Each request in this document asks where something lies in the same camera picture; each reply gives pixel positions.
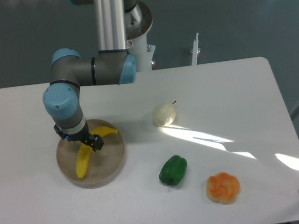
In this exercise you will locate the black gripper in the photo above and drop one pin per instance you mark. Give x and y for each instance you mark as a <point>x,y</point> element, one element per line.
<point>93,141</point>

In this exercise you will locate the yellow banana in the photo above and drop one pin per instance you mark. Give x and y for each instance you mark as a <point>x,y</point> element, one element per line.
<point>84,153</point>

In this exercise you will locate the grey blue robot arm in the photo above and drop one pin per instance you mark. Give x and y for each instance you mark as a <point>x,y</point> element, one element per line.
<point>113,65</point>

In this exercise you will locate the round beige wooden plate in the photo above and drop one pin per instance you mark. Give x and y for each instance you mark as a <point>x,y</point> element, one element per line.
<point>104,164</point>

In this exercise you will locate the green bell pepper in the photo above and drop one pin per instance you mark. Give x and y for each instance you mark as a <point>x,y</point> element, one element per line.
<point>173,171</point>

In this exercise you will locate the orange glazed bread roll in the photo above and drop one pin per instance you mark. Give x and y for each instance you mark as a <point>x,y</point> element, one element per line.
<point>222,188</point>

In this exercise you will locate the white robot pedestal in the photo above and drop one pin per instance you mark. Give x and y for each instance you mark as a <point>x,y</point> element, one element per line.
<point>139,21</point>

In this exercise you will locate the white upright post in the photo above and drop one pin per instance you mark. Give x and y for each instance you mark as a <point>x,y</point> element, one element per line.
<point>195,50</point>

